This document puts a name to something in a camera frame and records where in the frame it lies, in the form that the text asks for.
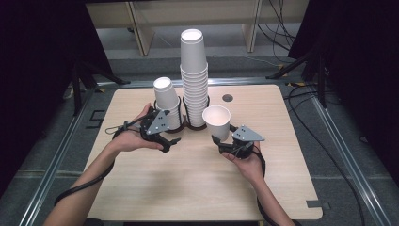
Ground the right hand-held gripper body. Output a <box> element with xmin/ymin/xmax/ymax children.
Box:
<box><xmin>218</xmin><ymin>124</ymin><xmax>266</xmax><ymax>159</ymax></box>

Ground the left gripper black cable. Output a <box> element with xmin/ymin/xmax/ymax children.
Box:
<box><xmin>54</xmin><ymin>112</ymin><xmax>154</xmax><ymax>207</ymax></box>

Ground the grey tape patch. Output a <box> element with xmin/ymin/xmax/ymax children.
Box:
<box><xmin>305</xmin><ymin>200</ymin><xmax>331</xmax><ymax>211</ymax></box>

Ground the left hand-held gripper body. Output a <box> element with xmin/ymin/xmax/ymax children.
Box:
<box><xmin>139</xmin><ymin>106</ymin><xmax>172</xmax><ymax>149</ymax></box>

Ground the black tripod stand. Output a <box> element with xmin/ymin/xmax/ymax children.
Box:
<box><xmin>70</xmin><ymin>59</ymin><xmax>131</xmax><ymax>117</ymax></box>
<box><xmin>265</xmin><ymin>46</ymin><xmax>328</xmax><ymax>109</ymax></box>

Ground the metal floor rail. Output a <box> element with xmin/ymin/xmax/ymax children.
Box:
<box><xmin>18</xmin><ymin>82</ymin><xmax>102</xmax><ymax>226</ymax></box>
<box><xmin>309</xmin><ymin>93</ymin><xmax>393</xmax><ymax>226</ymax></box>
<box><xmin>97</xmin><ymin>77</ymin><xmax>283</xmax><ymax>89</ymax></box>

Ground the person's right hand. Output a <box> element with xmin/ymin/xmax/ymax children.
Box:
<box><xmin>220</xmin><ymin>141</ymin><xmax>266</xmax><ymax>186</ymax></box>

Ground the person's left hand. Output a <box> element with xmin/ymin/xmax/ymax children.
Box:
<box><xmin>107</xmin><ymin>103</ymin><xmax>164</xmax><ymax>154</ymax></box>

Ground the dark curtain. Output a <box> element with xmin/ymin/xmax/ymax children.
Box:
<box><xmin>288</xmin><ymin>0</ymin><xmax>399</xmax><ymax>177</ymax></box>
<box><xmin>0</xmin><ymin>0</ymin><xmax>114</xmax><ymax>199</ymax></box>

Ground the white floor cable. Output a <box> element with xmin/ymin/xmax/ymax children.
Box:
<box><xmin>206</xmin><ymin>55</ymin><xmax>280</xmax><ymax>69</ymax></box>

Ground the black wire cup holder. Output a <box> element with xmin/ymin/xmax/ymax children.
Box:
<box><xmin>152</xmin><ymin>95</ymin><xmax>211</xmax><ymax>134</ymax></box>

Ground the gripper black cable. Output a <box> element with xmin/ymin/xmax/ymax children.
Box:
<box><xmin>54</xmin><ymin>112</ymin><xmax>154</xmax><ymax>207</ymax></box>
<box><xmin>255</xmin><ymin>147</ymin><xmax>283</xmax><ymax>226</ymax></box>

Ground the short stack of white cups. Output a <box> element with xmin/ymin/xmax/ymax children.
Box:
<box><xmin>152</xmin><ymin>76</ymin><xmax>183</xmax><ymax>131</ymax></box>

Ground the bundle of black floor cables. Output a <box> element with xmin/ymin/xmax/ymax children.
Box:
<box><xmin>257</xmin><ymin>0</ymin><xmax>297</xmax><ymax>53</ymax></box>

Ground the tall stack of white cups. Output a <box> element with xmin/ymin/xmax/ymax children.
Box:
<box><xmin>179</xmin><ymin>28</ymin><xmax>210</xmax><ymax>128</ymax></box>

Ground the single white paper cup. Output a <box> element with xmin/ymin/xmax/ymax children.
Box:
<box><xmin>201</xmin><ymin>105</ymin><xmax>232</xmax><ymax>142</ymax></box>

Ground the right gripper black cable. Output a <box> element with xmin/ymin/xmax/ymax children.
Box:
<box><xmin>255</xmin><ymin>147</ymin><xmax>283</xmax><ymax>226</ymax></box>

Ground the long black floor cable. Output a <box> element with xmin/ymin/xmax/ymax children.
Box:
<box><xmin>283</xmin><ymin>84</ymin><xmax>367</xmax><ymax>226</ymax></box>

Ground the beige wooden shelf unit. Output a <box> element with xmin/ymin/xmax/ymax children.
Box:
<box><xmin>86</xmin><ymin>0</ymin><xmax>310</xmax><ymax>57</ymax></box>

